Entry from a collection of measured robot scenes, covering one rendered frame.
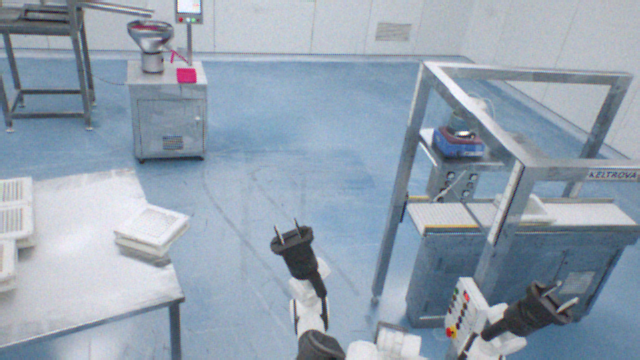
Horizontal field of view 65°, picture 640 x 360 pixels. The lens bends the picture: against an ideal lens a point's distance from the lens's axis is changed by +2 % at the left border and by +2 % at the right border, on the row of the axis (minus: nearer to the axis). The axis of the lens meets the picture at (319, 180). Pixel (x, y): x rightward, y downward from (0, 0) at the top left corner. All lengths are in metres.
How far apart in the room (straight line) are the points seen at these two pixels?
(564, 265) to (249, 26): 5.25
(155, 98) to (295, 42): 3.46
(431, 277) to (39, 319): 1.97
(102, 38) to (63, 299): 5.27
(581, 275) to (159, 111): 3.36
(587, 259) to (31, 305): 2.93
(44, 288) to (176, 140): 2.49
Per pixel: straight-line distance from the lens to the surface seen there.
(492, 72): 2.73
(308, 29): 7.46
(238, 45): 7.30
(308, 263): 1.43
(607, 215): 3.46
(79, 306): 2.24
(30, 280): 2.41
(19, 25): 5.10
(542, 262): 3.31
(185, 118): 4.49
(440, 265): 2.99
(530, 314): 1.46
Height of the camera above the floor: 2.37
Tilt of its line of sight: 31 degrees down
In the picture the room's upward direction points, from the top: 7 degrees clockwise
